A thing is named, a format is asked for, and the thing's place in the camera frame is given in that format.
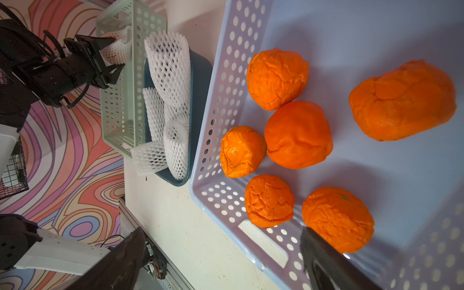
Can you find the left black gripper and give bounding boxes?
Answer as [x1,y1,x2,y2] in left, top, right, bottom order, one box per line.
[1,19,125,107]

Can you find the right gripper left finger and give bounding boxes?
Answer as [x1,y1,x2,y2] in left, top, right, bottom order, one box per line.
[68,227,147,290]

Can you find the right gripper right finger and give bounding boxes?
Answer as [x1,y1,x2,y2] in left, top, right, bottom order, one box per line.
[300,227,380,290]

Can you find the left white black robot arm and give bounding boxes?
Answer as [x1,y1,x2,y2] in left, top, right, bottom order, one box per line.
[1,15,124,275]

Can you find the green plastic basket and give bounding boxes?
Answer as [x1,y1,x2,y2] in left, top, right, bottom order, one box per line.
[96,1,167,158]

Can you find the dark teal plastic tub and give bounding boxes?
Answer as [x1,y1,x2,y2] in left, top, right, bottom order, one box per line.
[156,51,213,187]

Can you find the light blue plastic basket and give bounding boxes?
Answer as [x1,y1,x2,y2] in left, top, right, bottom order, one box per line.
[190,1,464,290]

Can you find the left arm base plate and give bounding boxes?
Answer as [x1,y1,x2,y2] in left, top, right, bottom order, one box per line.
[143,240,167,280]

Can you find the black wire basket left wall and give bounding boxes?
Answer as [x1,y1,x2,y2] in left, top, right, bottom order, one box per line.
[1,138,29,200]

